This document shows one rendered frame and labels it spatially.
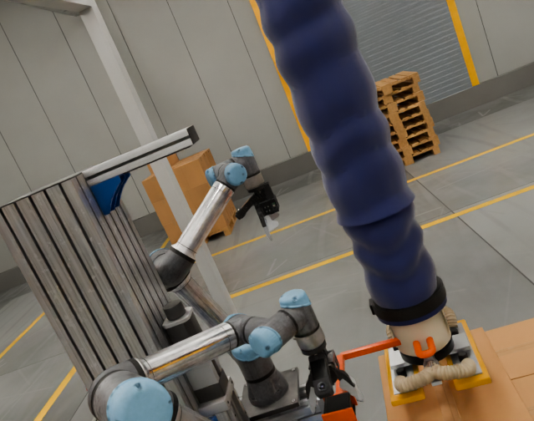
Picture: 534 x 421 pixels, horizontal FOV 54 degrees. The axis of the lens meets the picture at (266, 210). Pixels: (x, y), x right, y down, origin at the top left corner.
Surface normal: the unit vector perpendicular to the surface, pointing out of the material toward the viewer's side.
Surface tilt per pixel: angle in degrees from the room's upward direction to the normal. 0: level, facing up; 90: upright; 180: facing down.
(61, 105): 90
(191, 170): 90
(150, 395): 85
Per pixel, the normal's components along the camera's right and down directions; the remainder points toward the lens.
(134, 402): 0.53, -0.13
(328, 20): 0.23, -0.21
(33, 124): -0.04, 0.26
